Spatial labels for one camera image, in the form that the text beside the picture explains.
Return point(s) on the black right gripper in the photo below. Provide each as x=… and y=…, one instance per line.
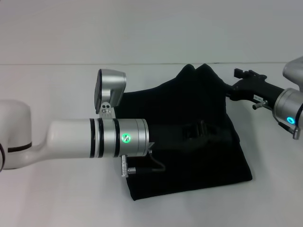
x=258, y=89

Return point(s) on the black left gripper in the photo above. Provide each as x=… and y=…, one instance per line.
x=165, y=137

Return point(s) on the black shirt with FREE print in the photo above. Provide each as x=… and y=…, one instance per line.
x=189, y=165

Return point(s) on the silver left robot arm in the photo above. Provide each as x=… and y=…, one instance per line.
x=71, y=139

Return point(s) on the small silver gripper connector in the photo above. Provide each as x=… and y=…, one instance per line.
x=258, y=105

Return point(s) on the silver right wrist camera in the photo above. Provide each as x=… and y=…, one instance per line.
x=294, y=71

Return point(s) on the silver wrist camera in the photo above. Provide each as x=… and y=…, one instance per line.
x=294, y=71
x=111, y=82

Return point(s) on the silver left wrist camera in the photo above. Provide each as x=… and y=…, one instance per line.
x=111, y=82

